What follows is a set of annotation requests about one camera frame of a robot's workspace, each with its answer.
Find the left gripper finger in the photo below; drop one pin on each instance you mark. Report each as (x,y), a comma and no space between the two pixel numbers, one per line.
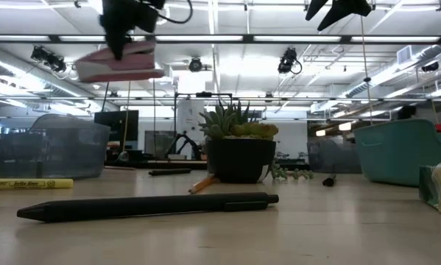
(118,48)

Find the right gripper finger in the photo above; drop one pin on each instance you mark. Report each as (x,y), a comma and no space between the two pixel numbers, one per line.
(316,7)
(349,7)

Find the dark brown pencil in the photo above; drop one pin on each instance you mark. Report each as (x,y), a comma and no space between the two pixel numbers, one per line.
(120,168)

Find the teal plastic bin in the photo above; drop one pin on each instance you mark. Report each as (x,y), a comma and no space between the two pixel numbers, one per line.
(397,158)

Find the orange pencil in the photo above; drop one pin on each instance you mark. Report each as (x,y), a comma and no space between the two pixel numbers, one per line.
(201,185)

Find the yellow highlighter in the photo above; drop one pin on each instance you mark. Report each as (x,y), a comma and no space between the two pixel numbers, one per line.
(28,184)

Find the background black robot arm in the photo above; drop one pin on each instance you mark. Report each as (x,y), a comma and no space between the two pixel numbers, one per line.
(185,141)

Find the black ceiling spotlight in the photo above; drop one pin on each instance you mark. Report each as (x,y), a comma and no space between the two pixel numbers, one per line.
(430,67)
(195,65)
(287,60)
(51,60)

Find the white ceiling vent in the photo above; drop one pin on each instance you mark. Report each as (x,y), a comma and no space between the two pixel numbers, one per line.
(404,54)

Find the black overhead rig bar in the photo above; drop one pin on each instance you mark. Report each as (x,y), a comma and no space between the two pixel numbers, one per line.
(247,38)

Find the black monitor screen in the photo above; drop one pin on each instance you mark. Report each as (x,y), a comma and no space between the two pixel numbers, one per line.
(115,125)

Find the white cylindrical tank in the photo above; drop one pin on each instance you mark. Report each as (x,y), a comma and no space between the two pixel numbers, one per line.
(190,117)

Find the wide grey plastic bin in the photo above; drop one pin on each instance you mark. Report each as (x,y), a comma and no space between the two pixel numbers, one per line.
(69,154)

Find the small grey plastic bin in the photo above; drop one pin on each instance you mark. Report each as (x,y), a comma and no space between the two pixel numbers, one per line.
(334,158)

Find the succulent plant in black pot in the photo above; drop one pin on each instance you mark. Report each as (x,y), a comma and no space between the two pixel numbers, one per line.
(238,162)

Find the black metal stand frame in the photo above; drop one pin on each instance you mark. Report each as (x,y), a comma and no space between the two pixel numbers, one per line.
(203,94)

